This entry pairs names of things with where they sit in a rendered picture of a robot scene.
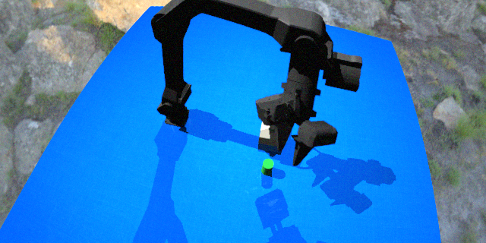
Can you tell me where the white rectangular block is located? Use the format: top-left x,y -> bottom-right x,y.
258,122 -> 277,147

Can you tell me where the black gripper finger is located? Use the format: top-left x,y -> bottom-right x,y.
291,135 -> 314,166
274,120 -> 294,151

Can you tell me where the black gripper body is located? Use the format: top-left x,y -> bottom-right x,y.
281,78 -> 338,147

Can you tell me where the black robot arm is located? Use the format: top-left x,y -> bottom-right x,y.
150,0 -> 363,128

